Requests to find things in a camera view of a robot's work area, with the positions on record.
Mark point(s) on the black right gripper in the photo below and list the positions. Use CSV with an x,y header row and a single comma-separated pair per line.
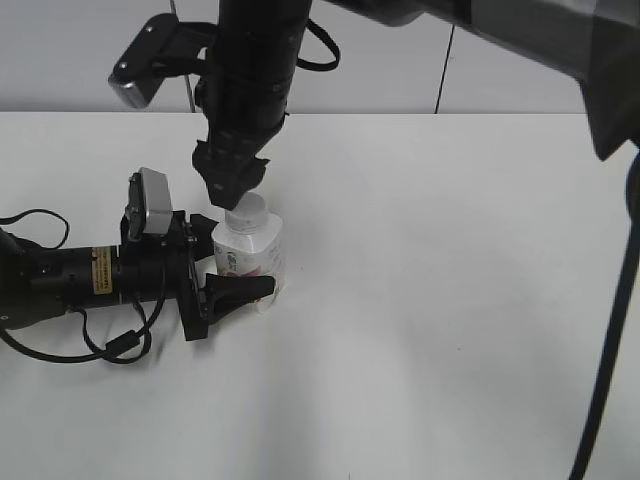
x,y
243,96

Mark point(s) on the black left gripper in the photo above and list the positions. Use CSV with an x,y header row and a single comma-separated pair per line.
x,y
165,267

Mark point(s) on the white yili changqing yogurt bottle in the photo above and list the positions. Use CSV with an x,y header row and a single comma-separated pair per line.
x,y
251,246

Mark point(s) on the white plastic bottle cap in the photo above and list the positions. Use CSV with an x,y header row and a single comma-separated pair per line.
x,y
249,215

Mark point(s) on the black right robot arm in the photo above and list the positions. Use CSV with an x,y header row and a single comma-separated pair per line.
x,y
594,42

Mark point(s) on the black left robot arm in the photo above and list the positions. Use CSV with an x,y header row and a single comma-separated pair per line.
x,y
39,283

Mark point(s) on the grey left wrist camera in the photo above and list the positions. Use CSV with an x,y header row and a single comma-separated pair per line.
x,y
149,209

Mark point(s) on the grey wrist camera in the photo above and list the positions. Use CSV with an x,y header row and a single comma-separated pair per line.
x,y
165,47
149,209

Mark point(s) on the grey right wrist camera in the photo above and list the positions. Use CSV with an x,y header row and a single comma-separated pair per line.
x,y
165,47

